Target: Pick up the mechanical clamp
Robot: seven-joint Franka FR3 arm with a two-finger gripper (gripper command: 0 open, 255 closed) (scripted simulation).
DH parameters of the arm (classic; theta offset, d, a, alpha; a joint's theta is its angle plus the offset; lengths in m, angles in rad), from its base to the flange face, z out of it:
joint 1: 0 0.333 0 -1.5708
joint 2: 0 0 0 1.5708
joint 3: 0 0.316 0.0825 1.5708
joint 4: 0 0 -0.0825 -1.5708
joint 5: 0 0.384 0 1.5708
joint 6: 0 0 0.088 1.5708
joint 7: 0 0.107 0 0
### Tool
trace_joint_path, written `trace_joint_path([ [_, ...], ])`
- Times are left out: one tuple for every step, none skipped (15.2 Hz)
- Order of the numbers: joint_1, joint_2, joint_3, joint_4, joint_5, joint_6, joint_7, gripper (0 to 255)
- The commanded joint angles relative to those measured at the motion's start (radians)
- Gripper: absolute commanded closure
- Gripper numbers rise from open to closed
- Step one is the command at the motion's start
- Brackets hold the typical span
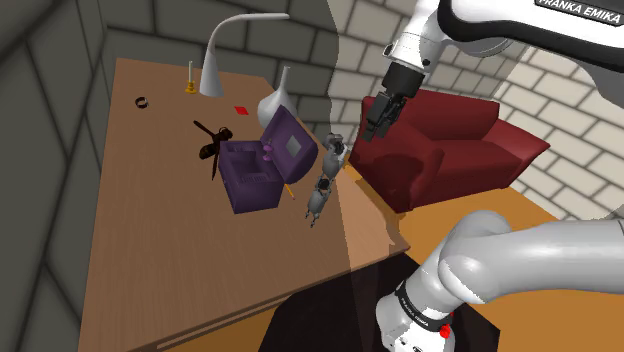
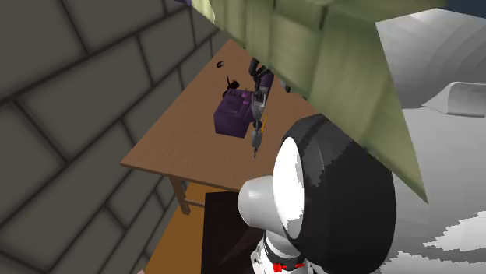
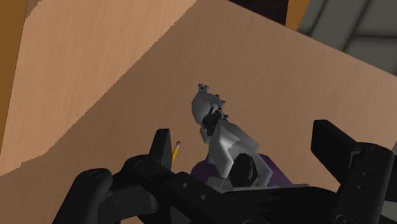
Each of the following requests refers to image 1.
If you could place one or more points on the wooden desk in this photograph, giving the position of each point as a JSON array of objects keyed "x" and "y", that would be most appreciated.
[{"x": 161, "y": 234}]

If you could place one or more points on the dark red armchair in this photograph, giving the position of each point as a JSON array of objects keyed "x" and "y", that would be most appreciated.
[{"x": 438, "y": 151}]

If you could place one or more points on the white flask vase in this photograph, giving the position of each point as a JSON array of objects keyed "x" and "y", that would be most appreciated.
[{"x": 276, "y": 106}]

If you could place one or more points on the small red square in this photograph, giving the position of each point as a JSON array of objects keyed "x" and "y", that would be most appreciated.
[{"x": 241, "y": 110}]

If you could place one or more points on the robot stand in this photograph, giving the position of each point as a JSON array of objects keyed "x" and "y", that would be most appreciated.
[{"x": 331, "y": 317}]

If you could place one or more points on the grey robot figure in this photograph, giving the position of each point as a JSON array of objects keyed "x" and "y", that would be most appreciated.
[{"x": 325, "y": 175}]

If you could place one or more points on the white candle in gold holder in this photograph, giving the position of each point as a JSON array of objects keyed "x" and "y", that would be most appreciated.
[{"x": 190, "y": 80}]

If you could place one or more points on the orange pencil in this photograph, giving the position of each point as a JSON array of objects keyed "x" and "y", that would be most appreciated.
[{"x": 289, "y": 191}]

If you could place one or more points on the white desk lamp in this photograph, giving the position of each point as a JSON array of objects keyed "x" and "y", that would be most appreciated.
[{"x": 214, "y": 68}]

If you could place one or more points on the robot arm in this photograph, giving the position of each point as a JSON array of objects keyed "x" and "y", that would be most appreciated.
[{"x": 512, "y": 258}]

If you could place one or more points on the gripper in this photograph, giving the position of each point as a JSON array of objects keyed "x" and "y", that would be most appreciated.
[{"x": 400, "y": 82}]

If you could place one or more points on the purple open jewelry box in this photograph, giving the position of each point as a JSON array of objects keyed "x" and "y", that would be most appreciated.
[{"x": 258, "y": 170}]

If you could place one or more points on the dark brown dragonfly figure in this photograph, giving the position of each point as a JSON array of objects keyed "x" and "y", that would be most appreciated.
[{"x": 212, "y": 144}]

